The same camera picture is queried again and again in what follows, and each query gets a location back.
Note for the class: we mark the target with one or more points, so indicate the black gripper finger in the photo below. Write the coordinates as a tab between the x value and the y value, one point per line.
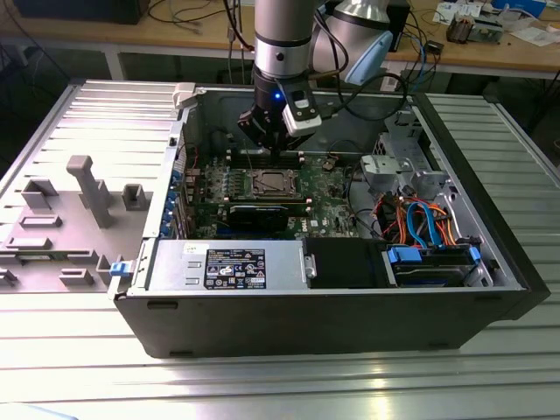
295	142
258	129

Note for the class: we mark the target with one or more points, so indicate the metal locking lever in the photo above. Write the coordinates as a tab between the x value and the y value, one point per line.
249	159

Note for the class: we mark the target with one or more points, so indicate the silver CPU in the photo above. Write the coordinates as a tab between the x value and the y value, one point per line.
275	183

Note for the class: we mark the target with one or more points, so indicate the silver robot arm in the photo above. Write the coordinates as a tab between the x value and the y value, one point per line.
280	35

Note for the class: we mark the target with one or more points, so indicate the blue expansion slot clip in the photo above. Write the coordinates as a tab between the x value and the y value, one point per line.
165	227
171	204
176	177

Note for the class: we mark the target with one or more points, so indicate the green motherboard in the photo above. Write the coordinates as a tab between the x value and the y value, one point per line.
324	205

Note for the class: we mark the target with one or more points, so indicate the pale grey case latch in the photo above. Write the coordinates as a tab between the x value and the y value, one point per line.
183	94

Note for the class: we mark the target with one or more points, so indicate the black graphics card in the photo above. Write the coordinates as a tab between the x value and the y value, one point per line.
258	219

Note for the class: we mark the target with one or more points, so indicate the metal drive cage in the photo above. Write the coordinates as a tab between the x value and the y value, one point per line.
385	170

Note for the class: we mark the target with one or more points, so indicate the tall black box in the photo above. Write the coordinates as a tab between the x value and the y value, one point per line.
400	17

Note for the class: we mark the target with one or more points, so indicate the grey power supply unit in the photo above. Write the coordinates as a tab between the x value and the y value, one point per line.
175	262

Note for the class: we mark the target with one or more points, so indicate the small black adapter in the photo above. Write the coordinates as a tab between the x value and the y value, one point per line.
434	46

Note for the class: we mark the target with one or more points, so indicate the black PC case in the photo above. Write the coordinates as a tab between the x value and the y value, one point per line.
284	324

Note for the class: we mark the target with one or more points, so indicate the hard disk in blue carrier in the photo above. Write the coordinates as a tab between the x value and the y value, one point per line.
429	271

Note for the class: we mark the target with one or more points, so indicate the wooden workbench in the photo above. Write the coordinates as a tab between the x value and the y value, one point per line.
87	35

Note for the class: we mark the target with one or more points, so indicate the blue case latch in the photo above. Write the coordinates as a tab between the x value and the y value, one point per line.
120	269

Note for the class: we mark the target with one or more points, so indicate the small heat sink assembly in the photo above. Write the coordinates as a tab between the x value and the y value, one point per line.
459	30

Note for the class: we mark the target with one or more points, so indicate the white paper sheets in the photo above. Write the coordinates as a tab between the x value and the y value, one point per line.
538	35
446	11

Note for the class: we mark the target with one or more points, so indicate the wide black equipment case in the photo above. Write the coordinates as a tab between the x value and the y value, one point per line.
79	11

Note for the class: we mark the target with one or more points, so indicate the grey parts rack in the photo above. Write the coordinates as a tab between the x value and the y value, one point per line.
65	227

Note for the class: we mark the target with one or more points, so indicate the green circuit board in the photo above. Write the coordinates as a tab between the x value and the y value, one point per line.
485	30

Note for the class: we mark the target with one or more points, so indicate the green RAM stick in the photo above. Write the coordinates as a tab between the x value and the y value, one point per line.
37	257

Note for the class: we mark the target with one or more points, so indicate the blue cardboard box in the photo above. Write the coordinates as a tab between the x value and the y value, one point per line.
525	6

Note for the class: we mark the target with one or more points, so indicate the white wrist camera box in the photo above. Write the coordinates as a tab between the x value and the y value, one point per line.
302	124

